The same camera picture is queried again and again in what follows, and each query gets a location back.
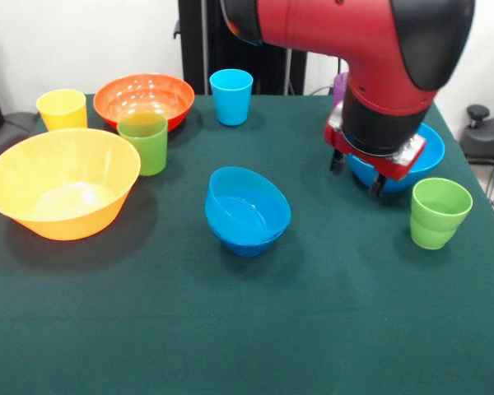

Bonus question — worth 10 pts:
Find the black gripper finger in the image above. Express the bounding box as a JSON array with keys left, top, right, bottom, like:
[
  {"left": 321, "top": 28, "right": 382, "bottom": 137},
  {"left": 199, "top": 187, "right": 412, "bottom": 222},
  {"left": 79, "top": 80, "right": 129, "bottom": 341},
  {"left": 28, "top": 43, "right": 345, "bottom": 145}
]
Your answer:
[
  {"left": 368, "top": 172, "right": 387, "bottom": 199},
  {"left": 331, "top": 149, "right": 346, "bottom": 176}
]

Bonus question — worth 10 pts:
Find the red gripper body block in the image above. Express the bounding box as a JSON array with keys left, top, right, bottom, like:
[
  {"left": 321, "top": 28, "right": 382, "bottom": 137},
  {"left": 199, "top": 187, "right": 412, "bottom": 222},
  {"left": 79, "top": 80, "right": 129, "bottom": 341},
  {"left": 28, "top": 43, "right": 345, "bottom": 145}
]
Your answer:
[{"left": 324, "top": 102, "right": 427, "bottom": 183}]

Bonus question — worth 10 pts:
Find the large blue bowl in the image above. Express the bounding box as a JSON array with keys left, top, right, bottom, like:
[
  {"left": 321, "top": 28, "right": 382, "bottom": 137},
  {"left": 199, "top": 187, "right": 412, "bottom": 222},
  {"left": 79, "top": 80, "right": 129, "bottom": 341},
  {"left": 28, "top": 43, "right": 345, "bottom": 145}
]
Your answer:
[{"left": 345, "top": 122, "right": 446, "bottom": 193}]

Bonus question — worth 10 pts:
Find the small light blue bowl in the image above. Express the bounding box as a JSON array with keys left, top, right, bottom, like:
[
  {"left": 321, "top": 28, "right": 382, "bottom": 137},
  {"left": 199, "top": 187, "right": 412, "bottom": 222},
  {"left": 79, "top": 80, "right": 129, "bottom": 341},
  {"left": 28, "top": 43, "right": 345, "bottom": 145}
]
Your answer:
[{"left": 204, "top": 165, "right": 292, "bottom": 244}]

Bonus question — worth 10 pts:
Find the small dark blue bowl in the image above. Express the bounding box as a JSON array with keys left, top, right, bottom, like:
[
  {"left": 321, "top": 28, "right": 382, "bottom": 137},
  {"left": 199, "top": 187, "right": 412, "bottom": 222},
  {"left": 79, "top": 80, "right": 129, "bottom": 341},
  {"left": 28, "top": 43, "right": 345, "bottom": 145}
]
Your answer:
[{"left": 207, "top": 221, "right": 289, "bottom": 258}]

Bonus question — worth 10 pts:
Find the purple cup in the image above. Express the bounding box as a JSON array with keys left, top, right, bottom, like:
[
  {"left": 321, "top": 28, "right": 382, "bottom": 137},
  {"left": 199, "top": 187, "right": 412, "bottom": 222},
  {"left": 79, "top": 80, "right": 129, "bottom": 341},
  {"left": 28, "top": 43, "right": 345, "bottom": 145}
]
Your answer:
[{"left": 333, "top": 72, "right": 350, "bottom": 109}]

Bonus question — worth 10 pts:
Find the ridged green cup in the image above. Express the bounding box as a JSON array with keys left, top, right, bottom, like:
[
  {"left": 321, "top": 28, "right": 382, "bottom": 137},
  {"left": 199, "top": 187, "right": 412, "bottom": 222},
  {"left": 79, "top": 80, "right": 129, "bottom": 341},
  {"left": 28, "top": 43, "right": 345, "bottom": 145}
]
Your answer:
[{"left": 409, "top": 177, "right": 474, "bottom": 251}]

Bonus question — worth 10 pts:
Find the grey black stand base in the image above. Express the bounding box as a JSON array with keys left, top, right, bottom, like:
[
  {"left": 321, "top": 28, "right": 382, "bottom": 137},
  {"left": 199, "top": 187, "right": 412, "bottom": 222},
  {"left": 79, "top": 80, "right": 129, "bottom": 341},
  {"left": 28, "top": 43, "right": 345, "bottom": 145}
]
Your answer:
[
  {"left": 459, "top": 104, "right": 494, "bottom": 165},
  {"left": 0, "top": 110, "right": 40, "bottom": 165}
]

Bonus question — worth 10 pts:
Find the light blue cup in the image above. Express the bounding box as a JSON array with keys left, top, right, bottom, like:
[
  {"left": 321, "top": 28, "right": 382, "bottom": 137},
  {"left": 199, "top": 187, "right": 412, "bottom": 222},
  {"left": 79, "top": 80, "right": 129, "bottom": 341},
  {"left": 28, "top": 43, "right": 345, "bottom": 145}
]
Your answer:
[{"left": 208, "top": 68, "right": 254, "bottom": 127}]

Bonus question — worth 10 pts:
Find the dark green tablecloth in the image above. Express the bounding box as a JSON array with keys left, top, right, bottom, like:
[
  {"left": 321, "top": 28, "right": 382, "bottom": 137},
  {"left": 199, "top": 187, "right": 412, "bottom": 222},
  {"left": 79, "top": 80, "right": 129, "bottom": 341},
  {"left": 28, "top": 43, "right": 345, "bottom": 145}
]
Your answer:
[{"left": 0, "top": 93, "right": 494, "bottom": 395}]

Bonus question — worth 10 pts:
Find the smooth green cup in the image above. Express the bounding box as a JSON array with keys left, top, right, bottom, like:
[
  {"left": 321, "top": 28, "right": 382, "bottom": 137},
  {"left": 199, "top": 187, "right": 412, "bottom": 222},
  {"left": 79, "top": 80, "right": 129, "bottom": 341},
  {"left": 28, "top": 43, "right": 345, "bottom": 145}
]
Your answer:
[{"left": 116, "top": 111, "right": 169, "bottom": 177}]

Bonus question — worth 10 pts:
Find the red-orange bowl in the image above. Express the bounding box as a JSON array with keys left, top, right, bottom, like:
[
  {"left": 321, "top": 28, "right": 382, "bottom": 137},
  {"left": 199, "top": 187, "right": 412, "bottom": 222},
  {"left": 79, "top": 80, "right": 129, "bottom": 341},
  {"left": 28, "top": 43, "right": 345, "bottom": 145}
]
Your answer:
[{"left": 92, "top": 73, "right": 196, "bottom": 132}]

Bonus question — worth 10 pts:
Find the large yellow-orange bowl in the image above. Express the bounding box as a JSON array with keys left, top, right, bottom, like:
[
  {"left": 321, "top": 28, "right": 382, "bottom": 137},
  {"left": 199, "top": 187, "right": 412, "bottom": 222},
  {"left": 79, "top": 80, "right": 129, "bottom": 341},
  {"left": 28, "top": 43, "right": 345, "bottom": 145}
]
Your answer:
[{"left": 0, "top": 128, "right": 142, "bottom": 242}]

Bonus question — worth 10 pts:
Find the yellow cup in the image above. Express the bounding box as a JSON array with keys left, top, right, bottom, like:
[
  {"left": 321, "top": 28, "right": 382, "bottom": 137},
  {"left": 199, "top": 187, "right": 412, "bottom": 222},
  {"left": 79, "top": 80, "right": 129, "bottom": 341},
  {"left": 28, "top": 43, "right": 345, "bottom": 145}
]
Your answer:
[{"left": 35, "top": 88, "right": 88, "bottom": 132}]

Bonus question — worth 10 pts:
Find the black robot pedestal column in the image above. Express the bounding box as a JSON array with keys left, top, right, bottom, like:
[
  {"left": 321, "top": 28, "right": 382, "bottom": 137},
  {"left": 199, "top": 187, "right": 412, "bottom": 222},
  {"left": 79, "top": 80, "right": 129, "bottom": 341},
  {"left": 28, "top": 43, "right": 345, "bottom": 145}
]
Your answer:
[{"left": 173, "top": 0, "right": 310, "bottom": 96}]

